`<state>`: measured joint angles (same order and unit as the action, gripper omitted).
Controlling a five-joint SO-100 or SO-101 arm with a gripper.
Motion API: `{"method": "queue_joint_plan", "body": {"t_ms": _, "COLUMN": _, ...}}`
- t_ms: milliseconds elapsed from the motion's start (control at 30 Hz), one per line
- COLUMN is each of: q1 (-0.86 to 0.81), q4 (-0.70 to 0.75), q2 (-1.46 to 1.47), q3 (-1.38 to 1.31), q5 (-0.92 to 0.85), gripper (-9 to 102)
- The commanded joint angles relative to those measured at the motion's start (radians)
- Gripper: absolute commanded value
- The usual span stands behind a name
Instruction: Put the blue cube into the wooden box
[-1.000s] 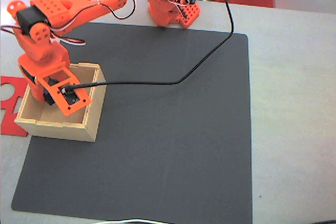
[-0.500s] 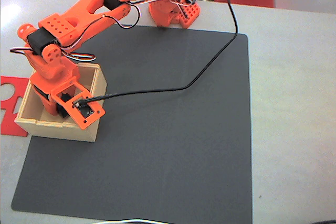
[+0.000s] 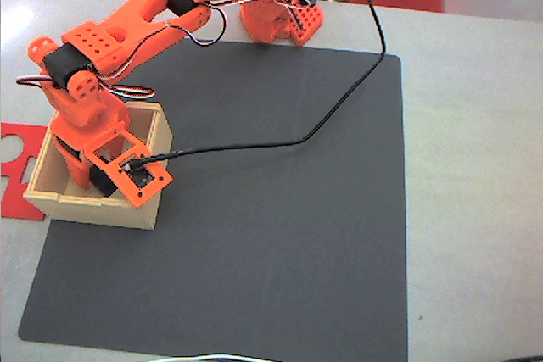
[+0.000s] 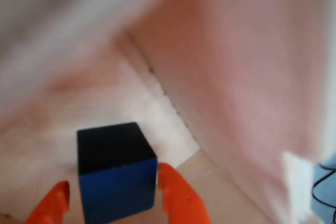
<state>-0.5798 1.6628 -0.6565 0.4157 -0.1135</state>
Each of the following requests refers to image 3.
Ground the dark grey mat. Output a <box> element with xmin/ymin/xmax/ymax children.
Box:
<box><xmin>17</xmin><ymin>37</ymin><xmax>409</xmax><ymax>362</ymax></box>

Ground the black cable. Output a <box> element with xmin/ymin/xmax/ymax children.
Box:
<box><xmin>126</xmin><ymin>0</ymin><xmax>388</xmax><ymax>170</ymax></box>

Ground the red flat cut-out sheet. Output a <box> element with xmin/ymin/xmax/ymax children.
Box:
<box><xmin>0</xmin><ymin>122</ymin><xmax>48</xmax><ymax>222</ymax></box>

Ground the wooden box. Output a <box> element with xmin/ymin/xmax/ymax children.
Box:
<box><xmin>23</xmin><ymin>101</ymin><xmax>174</xmax><ymax>231</ymax></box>

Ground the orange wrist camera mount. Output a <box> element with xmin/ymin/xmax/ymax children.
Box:
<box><xmin>83</xmin><ymin>130</ymin><xmax>175</xmax><ymax>209</ymax></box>

